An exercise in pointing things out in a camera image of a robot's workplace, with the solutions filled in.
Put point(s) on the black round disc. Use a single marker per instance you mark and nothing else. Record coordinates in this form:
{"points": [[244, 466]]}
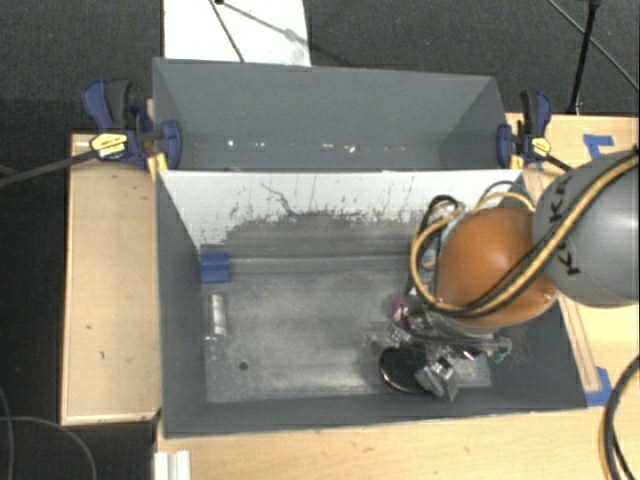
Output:
{"points": [[397, 372]]}

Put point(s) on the grey metal bin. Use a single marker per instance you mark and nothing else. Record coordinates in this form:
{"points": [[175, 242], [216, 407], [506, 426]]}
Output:
{"points": [[310, 308]]}

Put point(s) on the clear plastic bottle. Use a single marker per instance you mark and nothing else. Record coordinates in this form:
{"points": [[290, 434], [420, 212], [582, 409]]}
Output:
{"points": [[217, 315]]}

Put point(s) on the blue rectangular block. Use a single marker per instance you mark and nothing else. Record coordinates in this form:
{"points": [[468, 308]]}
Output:
{"points": [[215, 267]]}

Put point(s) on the pale wood board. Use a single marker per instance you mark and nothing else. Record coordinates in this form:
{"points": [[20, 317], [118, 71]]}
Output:
{"points": [[110, 278]]}

